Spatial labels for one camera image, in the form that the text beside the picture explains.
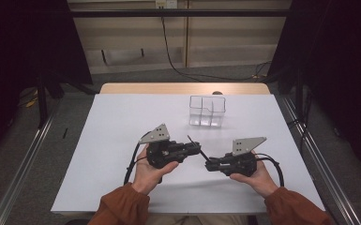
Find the black wall cable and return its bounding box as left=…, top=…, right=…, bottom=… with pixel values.
left=159, top=7, right=258, bottom=83

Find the thin black makeup brush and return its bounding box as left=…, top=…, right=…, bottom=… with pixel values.
left=187, top=134, right=211, bottom=162

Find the black horizontal frame bar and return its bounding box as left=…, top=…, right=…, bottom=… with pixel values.
left=69, top=8, right=292, bottom=18

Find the person's left hand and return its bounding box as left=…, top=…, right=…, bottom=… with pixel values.
left=131, top=143, right=180, bottom=195

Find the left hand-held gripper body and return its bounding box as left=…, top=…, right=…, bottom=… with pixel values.
left=138, top=123, right=188, bottom=170

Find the person's right hand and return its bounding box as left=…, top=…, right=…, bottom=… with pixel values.
left=229, top=151, right=279, bottom=199

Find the aluminium floor rail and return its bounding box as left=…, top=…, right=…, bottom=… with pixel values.
left=280, top=95, right=361, bottom=225
left=0, top=99, right=60, bottom=225

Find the hand-held gripper black cable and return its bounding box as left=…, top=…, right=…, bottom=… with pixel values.
left=254, top=153, right=285, bottom=188
left=123, top=130, right=153, bottom=186

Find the black floor cable bundle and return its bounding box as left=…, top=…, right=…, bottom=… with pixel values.
left=252, top=60, right=273, bottom=81

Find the white table sheet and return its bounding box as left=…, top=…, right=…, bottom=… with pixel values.
left=50, top=93, right=326, bottom=217

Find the black curtain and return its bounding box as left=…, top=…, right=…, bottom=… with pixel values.
left=266, top=0, right=361, bottom=179
left=0, top=0, right=94, bottom=170

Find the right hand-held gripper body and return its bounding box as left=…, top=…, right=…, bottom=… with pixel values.
left=221, top=136, right=267, bottom=176

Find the white wall outlet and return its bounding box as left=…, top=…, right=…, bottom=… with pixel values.
left=155, top=0, right=178, bottom=9

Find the black metal stand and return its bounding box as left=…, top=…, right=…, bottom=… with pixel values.
left=294, top=68, right=305, bottom=120
left=37, top=73, right=49, bottom=129

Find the right hand-held gripper black cable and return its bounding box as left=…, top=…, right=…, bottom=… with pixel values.
left=254, top=153, right=285, bottom=188

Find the left hand-held gripper black cable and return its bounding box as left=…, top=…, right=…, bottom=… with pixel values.
left=123, top=130, right=153, bottom=186

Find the clear plastic organizer box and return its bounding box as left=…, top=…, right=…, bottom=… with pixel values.
left=188, top=95, right=227, bottom=128

